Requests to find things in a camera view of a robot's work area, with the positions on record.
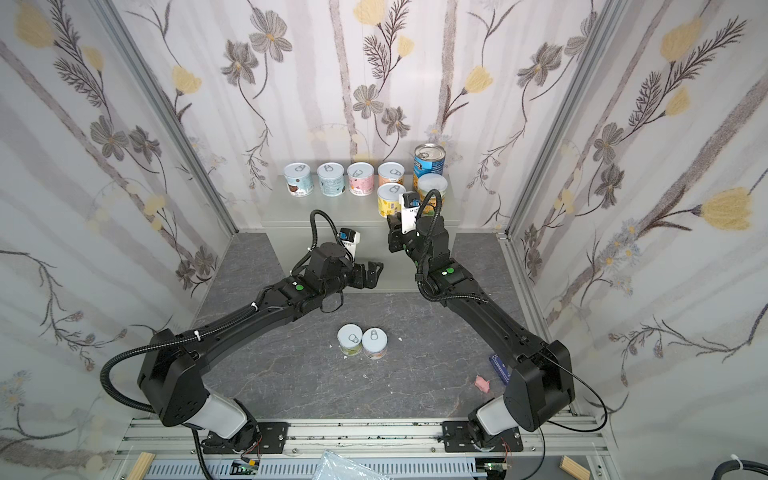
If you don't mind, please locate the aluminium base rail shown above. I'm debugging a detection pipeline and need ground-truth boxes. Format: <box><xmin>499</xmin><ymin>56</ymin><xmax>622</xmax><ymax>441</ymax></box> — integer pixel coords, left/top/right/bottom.
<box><xmin>110</xmin><ymin>416</ymin><xmax>619</xmax><ymax>480</ymax></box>

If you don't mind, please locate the pink eraser piece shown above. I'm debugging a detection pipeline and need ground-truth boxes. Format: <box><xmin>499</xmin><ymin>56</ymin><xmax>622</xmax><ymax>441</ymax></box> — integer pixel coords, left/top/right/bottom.
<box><xmin>474</xmin><ymin>376</ymin><xmax>490</xmax><ymax>393</ymax></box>

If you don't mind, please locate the wooden block right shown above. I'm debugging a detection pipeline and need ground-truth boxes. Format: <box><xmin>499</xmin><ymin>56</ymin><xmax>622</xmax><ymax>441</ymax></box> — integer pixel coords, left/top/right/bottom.
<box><xmin>559</xmin><ymin>456</ymin><xmax>591</xmax><ymax>480</ymax></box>

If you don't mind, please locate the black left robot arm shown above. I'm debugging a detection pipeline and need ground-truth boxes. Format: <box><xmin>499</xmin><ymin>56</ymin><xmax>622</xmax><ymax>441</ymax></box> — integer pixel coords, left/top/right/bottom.
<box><xmin>100</xmin><ymin>209</ymin><xmax>384</xmax><ymax>453</ymax></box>

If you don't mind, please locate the grey metal cabinet box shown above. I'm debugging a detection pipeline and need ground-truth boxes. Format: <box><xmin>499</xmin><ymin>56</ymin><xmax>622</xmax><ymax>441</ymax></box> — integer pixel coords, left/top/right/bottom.
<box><xmin>262</xmin><ymin>172</ymin><xmax>462</xmax><ymax>295</ymax></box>

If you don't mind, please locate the white lid can blue label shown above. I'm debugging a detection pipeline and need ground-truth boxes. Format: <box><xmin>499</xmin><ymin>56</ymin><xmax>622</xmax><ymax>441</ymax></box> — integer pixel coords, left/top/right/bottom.
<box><xmin>283</xmin><ymin>162</ymin><xmax>314</xmax><ymax>198</ymax></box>

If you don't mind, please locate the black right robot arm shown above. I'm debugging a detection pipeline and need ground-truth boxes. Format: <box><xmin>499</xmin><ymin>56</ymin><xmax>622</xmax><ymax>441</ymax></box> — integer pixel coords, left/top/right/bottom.
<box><xmin>387</xmin><ymin>189</ymin><xmax>580</xmax><ymax>448</ymax></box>

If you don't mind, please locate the white lid can orange label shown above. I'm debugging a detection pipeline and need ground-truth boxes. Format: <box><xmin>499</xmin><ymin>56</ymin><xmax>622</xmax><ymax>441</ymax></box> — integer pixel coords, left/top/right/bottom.
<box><xmin>377</xmin><ymin>161</ymin><xmax>405</xmax><ymax>186</ymax></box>

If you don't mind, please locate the white lid can beige label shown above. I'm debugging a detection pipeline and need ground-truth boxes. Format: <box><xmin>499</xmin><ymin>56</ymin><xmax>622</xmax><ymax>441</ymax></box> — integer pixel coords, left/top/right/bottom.
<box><xmin>362</xmin><ymin>327</ymin><xmax>388</xmax><ymax>360</ymax></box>

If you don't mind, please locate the blue card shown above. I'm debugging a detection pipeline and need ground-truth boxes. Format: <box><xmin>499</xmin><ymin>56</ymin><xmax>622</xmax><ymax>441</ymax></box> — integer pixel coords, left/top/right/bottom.
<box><xmin>489</xmin><ymin>354</ymin><xmax>510</xmax><ymax>385</ymax></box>

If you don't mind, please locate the wooden block left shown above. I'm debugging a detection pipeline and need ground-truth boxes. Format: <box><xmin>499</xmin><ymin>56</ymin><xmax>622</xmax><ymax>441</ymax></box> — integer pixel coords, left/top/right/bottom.
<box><xmin>126</xmin><ymin>452</ymin><xmax>156</xmax><ymax>480</ymax></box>

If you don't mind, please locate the black corrugated cable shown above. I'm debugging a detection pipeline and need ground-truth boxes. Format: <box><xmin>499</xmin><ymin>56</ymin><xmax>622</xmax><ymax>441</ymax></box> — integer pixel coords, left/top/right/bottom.
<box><xmin>722</xmin><ymin>455</ymin><xmax>768</xmax><ymax>480</ymax></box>

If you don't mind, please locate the white lid can green label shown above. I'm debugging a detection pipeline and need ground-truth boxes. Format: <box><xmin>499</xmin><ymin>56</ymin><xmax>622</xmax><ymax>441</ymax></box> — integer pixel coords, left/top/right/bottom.
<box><xmin>337</xmin><ymin>324</ymin><xmax>363</xmax><ymax>357</ymax></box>

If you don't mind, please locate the white slotted cable duct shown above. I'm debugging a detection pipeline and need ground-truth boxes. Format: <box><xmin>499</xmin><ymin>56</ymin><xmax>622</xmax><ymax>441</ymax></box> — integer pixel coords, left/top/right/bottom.
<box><xmin>145</xmin><ymin>458</ymin><xmax>487</xmax><ymax>479</ymax></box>

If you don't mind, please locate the clear plastic bag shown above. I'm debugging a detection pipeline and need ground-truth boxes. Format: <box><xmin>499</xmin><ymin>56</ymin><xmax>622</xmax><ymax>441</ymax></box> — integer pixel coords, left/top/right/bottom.
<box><xmin>312</xmin><ymin>451</ymin><xmax>388</xmax><ymax>480</ymax></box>

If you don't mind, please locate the large blue labelled can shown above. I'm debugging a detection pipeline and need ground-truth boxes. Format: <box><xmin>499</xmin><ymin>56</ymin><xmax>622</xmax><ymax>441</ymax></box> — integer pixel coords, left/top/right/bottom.
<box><xmin>413</xmin><ymin>143</ymin><xmax>446</xmax><ymax>183</ymax></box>

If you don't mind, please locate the plastic lid can yellow label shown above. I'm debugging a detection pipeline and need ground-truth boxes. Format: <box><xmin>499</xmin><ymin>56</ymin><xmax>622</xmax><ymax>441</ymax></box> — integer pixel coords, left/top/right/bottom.
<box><xmin>417</xmin><ymin>173</ymin><xmax>449</xmax><ymax>202</ymax></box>

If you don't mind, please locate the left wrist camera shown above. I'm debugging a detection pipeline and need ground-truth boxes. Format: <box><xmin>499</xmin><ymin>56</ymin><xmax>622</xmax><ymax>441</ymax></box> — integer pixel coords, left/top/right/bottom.
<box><xmin>338</xmin><ymin>227</ymin><xmax>361</xmax><ymax>257</ymax></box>

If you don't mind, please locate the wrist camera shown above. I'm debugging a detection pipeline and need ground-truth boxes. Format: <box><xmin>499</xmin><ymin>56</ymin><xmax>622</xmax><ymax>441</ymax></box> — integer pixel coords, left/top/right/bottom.
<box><xmin>338</xmin><ymin>227</ymin><xmax>361</xmax><ymax>257</ymax></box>
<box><xmin>400</xmin><ymin>191</ymin><xmax>421</xmax><ymax>234</ymax></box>

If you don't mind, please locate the wooden block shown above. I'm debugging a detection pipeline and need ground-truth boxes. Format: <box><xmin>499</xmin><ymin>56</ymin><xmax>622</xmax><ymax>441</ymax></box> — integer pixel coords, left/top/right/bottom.
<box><xmin>559</xmin><ymin>456</ymin><xmax>591</xmax><ymax>480</ymax></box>
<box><xmin>126</xmin><ymin>452</ymin><xmax>156</xmax><ymax>480</ymax></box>

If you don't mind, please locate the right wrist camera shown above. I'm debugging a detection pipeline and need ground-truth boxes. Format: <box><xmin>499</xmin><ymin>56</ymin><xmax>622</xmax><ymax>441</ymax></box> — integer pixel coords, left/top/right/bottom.
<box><xmin>400</xmin><ymin>191</ymin><xmax>421</xmax><ymax>234</ymax></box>

